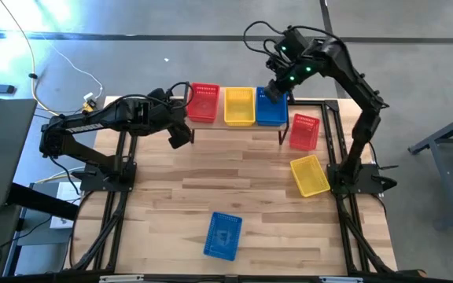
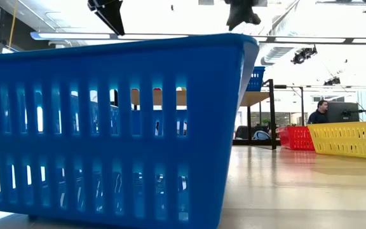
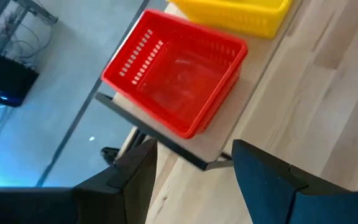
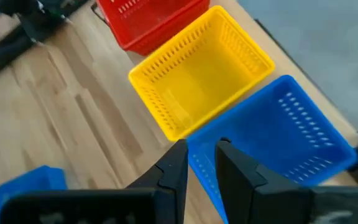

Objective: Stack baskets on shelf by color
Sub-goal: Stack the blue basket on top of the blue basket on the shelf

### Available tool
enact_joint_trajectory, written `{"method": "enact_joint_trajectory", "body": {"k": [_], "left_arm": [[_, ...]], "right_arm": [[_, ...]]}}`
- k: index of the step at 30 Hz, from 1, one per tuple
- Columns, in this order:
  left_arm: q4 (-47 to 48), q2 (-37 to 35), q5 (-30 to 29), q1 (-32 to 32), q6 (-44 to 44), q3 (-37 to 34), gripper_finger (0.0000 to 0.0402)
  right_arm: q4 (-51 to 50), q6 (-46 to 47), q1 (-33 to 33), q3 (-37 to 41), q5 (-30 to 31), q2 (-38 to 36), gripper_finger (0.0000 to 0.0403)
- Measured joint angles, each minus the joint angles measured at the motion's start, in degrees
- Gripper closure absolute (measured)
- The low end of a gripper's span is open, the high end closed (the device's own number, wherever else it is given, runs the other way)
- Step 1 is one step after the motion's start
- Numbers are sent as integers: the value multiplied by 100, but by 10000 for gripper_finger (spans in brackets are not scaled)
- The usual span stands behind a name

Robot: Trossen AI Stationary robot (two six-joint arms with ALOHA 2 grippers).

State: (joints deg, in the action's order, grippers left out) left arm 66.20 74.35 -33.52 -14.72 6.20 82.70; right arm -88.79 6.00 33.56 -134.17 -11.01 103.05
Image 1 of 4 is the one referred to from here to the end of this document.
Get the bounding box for silver table clamp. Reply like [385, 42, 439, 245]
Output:
[98, 274, 145, 283]
[319, 276, 364, 283]

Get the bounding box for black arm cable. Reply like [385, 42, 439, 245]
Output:
[243, 20, 290, 58]
[104, 81, 193, 113]

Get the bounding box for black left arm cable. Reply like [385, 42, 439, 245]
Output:
[104, 81, 193, 113]

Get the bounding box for white floor cable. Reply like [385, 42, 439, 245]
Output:
[41, 35, 105, 99]

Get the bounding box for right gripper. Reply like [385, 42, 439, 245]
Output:
[264, 76, 290, 104]

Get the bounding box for yellow plastic slotted basket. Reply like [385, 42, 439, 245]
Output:
[289, 154, 331, 198]
[223, 86, 256, 127]

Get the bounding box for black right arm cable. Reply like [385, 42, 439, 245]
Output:
[243, 20, 290, 58]

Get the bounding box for black metal crossbar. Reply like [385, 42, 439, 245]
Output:
[0, 270, 453, 283]

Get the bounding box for red plastic slotted basket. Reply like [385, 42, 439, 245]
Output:
[289, 113, 321, 152]
[186, 82, 221, 123]

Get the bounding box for yellow floor cable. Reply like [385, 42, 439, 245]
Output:
[0, 0, 61, 117]

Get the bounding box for black metal frame rails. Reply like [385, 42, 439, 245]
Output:
[288, 99, 399, 274]
[63, 129, 139, 272]

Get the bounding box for blue plastic slotted basket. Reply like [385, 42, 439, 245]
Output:
[256, 86, 289, 127]
[203, 211, 244, 262]

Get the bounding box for black desk beam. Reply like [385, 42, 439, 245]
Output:
[6, 182, 80, 221]

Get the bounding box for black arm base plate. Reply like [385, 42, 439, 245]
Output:
[326, 162, 385, 195]
[79, 162, 138, 193]

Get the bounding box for wooden shelf with black legs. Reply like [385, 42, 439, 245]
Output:
[182, 83, 293, 145]

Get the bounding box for grey desk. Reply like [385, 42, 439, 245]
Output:
[0, 97, 38, 213]

